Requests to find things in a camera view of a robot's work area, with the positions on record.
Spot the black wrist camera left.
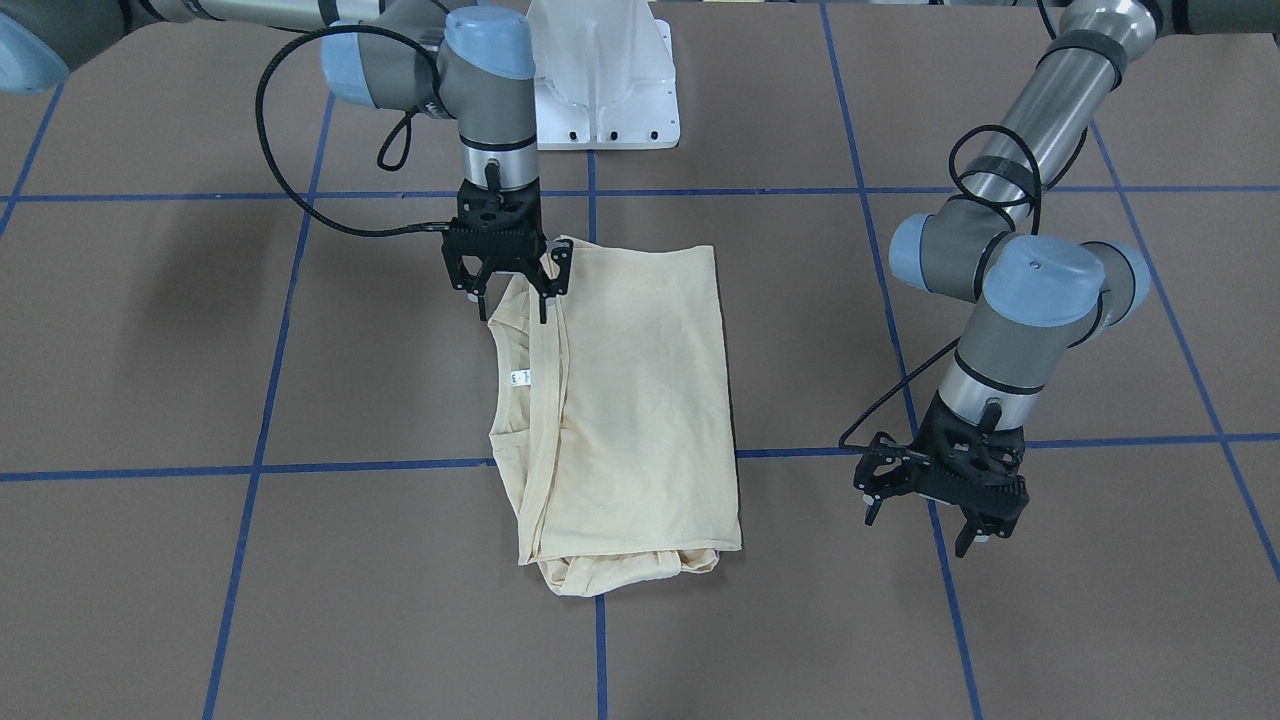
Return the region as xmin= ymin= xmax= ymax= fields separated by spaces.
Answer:
xmin=854 ymin=398 xmax=1025 ymax=500

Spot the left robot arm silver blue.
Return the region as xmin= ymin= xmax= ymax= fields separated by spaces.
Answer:
xmin=852 ymin=1 xmax=1277 ymax=556

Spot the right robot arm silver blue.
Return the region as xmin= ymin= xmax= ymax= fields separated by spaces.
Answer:
xmin=1 ymin=1 xmax=573 ymax=307

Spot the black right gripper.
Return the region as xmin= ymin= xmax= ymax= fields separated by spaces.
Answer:
xmin=442 ymin=240 xmax=575 ymax=324

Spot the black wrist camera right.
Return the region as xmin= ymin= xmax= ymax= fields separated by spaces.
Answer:
xmin=443 ymin=181 xmax=547 ymax=241

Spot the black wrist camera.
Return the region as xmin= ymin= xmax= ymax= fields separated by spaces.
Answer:
xmin=854 ymin=398 xmax=1025 ymax=500
xmin=443 ymin=181 xmax=547 ymax=241

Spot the cream long-sleeve graphic shirt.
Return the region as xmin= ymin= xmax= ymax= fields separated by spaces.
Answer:
xmin=486 ymin=240 xmax=742 ymax=597

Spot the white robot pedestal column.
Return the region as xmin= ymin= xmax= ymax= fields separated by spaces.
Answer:
xmin=526 ymin=1 xmax=681 ymax=151

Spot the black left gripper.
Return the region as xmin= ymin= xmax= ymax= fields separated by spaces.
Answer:
xmin=863 ymin=470 xmax=1029 ymax=559

